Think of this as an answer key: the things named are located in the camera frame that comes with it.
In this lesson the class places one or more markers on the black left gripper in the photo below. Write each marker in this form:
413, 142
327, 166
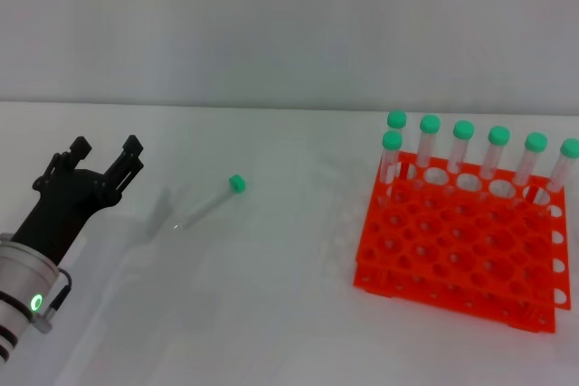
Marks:
59, 214

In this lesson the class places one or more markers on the clear test tube green cap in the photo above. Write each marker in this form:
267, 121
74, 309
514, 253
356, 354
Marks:
429, 124
499, 135
536, 142
392, 140
237, 183
396, 119
570, 147
463, 129

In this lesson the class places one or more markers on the orange test tube rack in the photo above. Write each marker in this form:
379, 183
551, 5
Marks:
452, 241

